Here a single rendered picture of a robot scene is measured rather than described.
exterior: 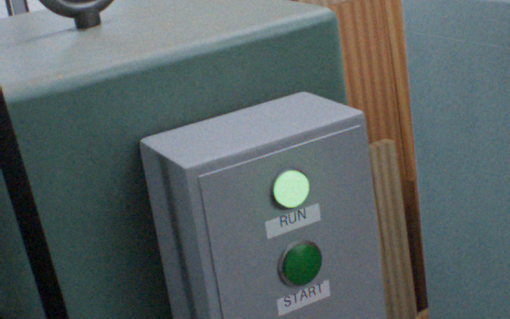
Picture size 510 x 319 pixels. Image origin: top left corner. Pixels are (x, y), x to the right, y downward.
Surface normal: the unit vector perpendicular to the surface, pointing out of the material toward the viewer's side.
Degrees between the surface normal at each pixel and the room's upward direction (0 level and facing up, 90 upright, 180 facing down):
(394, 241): 87
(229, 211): 90
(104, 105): 90
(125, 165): 90
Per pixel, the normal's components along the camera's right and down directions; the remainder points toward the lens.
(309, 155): 0.47, 0.23
